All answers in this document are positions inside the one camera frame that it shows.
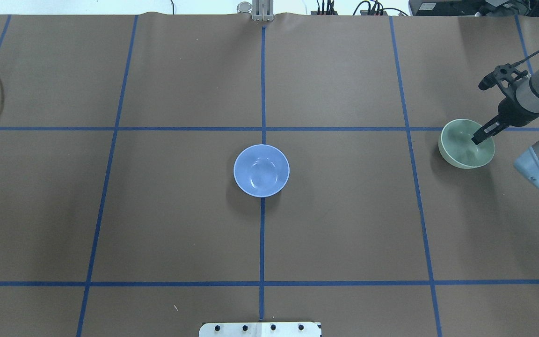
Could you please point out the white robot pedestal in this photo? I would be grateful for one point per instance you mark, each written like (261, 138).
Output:
(261, 329)

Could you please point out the blue bowl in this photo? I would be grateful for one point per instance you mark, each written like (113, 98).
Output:
(261, 170)

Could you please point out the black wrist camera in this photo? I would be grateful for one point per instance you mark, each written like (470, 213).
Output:
(504, 77)

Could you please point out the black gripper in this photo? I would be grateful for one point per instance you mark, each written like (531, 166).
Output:
(511, 111)

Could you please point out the green bowl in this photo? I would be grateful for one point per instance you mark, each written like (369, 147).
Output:
(457, 148)

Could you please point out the aluminium frame post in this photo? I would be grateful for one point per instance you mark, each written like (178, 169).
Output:
(262, 10)

